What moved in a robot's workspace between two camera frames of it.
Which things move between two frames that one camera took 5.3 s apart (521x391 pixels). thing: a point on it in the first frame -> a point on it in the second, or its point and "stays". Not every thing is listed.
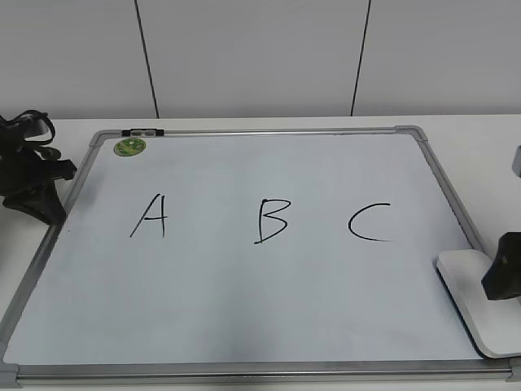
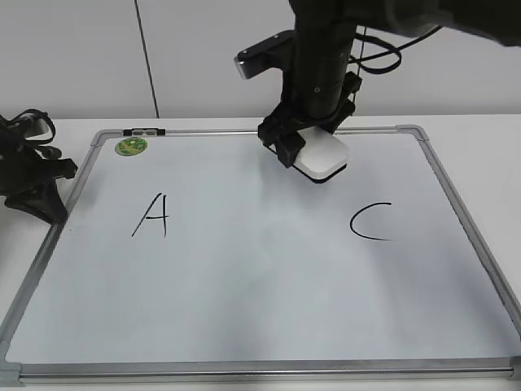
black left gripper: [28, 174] stays
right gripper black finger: [503, 279] -> [311, 98]
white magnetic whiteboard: [280, 256] stays
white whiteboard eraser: [494, 326] -> [322, 155]
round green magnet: [129, 147] stays
